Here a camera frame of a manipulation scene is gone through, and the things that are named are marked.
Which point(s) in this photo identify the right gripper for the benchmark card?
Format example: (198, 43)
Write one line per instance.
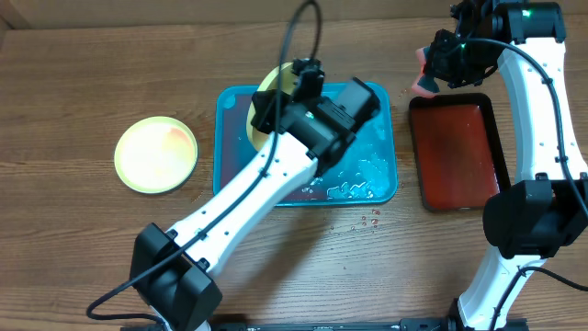
(438, 65)

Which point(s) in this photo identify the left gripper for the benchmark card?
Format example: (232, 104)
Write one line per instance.
(263, 114)

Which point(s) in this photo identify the red and black sponge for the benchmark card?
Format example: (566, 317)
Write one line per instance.
(425, 84)

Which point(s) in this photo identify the green plate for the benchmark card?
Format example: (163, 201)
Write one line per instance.
(256, 138)
(156, 155)

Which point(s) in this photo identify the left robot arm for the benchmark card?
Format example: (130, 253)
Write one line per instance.
(300, 134)

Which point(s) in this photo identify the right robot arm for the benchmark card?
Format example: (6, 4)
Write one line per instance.
(545, 208)

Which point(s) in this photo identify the teal plastic tray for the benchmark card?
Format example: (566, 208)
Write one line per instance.
(367, 174)

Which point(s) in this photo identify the black tray with red liquid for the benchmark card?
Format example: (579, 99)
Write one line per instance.
(457, 150)

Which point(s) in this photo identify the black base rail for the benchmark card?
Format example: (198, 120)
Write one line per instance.
(406, 324)

